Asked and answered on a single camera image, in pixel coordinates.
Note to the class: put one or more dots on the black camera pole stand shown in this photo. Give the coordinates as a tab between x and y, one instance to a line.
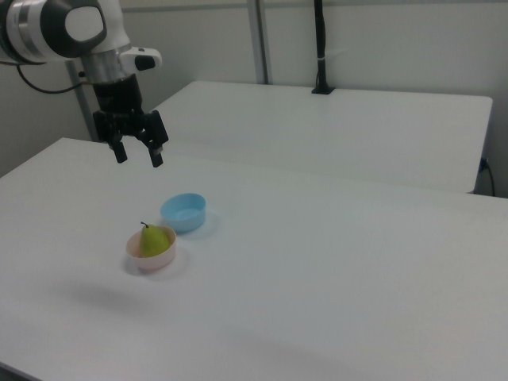
320	43

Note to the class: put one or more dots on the grey metal post behind robot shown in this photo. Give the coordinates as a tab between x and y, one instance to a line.
81	103

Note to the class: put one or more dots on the green pear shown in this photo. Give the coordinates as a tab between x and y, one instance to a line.
152	242

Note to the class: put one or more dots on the white black Franka robot arm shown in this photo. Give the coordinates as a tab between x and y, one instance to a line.
43	31

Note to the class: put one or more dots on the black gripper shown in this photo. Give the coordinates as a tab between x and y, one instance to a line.
117	97

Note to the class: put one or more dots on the grey wall frame post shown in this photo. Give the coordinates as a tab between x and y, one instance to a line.
260	39

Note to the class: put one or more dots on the pink plastic bowl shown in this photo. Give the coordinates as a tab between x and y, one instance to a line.
156	262

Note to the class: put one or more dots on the white side table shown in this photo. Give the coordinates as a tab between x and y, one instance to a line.
317	135

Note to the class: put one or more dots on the blue plastic bowl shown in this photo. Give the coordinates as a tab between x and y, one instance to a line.
186	222

